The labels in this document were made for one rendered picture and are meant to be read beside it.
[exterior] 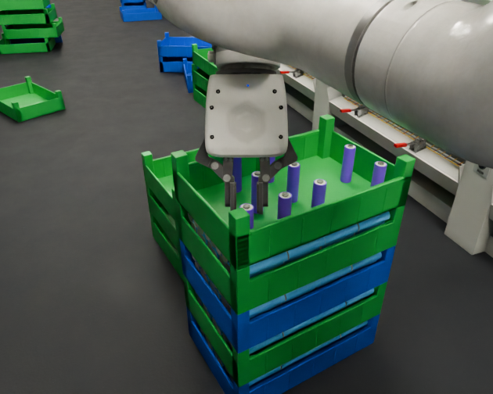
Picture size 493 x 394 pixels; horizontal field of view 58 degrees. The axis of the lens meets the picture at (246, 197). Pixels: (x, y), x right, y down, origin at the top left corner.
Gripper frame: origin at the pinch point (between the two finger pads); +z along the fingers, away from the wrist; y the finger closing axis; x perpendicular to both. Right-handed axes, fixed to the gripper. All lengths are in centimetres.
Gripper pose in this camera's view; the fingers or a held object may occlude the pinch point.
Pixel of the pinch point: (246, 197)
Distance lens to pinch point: 56.7
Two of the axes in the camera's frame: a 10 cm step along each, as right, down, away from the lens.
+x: 0.0, -1.3, 9.9
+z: 0.0, 9.9, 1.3
